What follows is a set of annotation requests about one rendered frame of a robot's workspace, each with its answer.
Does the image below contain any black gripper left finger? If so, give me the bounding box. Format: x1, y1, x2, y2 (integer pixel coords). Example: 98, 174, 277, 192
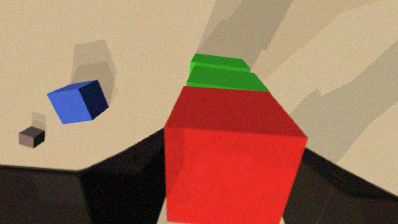
0, 128, 166, 224

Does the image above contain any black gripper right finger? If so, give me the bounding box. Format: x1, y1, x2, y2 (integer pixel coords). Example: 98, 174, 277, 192
282, 147, 398, 224

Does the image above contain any red block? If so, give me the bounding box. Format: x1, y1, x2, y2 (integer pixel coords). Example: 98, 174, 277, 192
164, 86, 308, 224

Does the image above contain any blue cube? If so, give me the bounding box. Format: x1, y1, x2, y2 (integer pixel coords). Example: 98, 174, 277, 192
46, 80, 109, 124

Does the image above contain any green block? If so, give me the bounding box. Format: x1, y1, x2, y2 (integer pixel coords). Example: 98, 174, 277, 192
186, 65, 270, 92
189, 53, 251, 76

